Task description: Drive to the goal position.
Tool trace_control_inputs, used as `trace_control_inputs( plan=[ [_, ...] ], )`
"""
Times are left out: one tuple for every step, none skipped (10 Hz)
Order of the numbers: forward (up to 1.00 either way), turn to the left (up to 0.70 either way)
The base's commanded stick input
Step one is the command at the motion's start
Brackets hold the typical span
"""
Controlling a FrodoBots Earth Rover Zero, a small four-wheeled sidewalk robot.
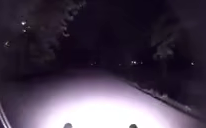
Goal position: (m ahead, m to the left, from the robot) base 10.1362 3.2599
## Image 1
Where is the pale paved path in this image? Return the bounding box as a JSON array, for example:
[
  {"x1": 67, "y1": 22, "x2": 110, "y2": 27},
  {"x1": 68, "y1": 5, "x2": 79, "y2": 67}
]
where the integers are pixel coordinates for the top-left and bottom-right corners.
[{"x1": 0, "y1": 66, "x2": 206, "y2": 128}]

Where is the dark tree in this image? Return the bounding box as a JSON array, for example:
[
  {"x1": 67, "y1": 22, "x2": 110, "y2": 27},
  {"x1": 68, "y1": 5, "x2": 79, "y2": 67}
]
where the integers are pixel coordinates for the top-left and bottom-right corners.
[
  {"x1": 20, "y1": 0, "x2": 89, "y2": 68},
  {"x1": 150, "y1": 9, "x2": 192, "y2": 98}
]

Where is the robot's own part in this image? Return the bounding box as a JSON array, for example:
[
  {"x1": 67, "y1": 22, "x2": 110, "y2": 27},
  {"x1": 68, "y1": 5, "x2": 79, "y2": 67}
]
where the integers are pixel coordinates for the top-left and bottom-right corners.
[
  {"x1": 63, "y1": 122, "x2": 74, "y2": 128},
  {"x1": 128, "y1": 123, "x2": 139, "y2": 128}
]

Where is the dark verge strip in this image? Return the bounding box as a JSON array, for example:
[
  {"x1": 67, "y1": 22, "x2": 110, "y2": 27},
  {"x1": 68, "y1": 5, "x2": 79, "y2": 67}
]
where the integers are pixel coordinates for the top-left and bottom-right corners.
[{"x1": 124, "y1": 74, "x2": 206, "y2": 123}]

